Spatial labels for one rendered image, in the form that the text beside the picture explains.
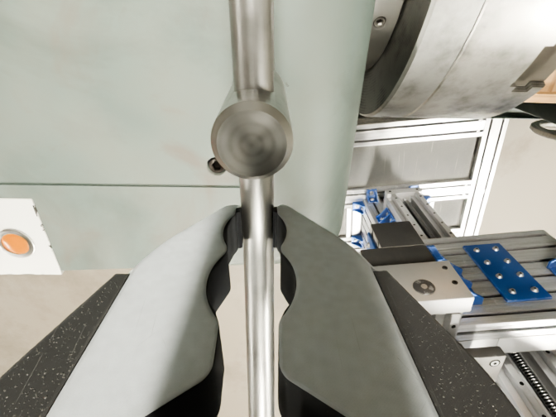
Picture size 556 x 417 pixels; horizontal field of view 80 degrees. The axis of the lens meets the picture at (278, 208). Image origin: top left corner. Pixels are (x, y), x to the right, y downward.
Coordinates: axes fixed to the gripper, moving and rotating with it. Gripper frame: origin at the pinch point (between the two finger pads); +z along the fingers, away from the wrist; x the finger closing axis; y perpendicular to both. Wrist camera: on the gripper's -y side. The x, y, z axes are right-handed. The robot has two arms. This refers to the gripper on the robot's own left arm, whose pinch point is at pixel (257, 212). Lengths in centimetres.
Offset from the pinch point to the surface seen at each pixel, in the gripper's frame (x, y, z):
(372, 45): 9.6, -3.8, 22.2
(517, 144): 117, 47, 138
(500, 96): 20.4, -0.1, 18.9
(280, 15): 1.2, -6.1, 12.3
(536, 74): 22.2, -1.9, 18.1
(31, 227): -18.7, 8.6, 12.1
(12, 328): -165, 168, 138
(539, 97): 46, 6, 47
